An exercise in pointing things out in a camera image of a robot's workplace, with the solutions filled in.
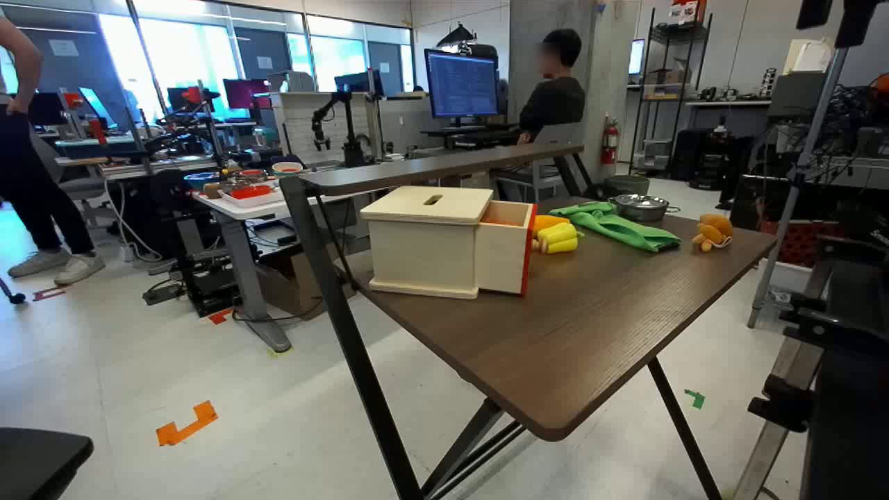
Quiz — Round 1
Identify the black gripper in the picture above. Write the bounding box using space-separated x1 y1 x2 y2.
834 0 886 50

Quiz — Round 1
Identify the brown plush toy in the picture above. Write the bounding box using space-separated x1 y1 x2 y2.
688 210 737 256

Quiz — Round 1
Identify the wooden drawer with orange front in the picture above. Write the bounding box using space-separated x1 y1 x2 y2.
476 198 540 298

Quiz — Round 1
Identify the grey tripod stand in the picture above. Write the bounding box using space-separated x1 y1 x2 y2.
744 43 849 331

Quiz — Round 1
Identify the metal storage shelf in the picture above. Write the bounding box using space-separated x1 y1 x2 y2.
627 4 717 174

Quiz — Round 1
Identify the red fire extinguisher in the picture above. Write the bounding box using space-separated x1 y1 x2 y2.
598 114 623 170

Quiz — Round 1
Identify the metal bowl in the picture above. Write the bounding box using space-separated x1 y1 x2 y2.
610 192 673 224

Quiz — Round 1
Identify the green cloth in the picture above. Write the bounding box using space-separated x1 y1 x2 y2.
551 200 684 256

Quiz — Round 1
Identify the seated person in black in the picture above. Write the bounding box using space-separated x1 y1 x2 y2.
515 27 590 146

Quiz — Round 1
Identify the computer monitor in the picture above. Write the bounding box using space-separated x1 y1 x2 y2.
422 46 502 125

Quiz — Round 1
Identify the light wooden box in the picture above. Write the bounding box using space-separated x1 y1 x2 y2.
358 184 497 303

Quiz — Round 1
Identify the cardboard box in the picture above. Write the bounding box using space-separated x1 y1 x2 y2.
255 248 376 318

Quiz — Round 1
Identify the red tray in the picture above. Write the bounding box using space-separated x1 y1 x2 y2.
224 179 278 203

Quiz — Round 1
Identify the white desk with grey leg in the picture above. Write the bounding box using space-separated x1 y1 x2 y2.
188 177 309 356

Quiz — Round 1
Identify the standing person in dark clothes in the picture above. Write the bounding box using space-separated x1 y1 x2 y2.
0 14 109 288

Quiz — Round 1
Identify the black chair seat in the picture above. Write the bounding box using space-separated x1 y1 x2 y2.
0 425 97 500

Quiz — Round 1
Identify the black machine frame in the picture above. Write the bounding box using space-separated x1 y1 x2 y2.
731 224 889 500

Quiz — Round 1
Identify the black metal table frame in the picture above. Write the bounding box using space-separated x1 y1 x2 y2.
278 141 724 500

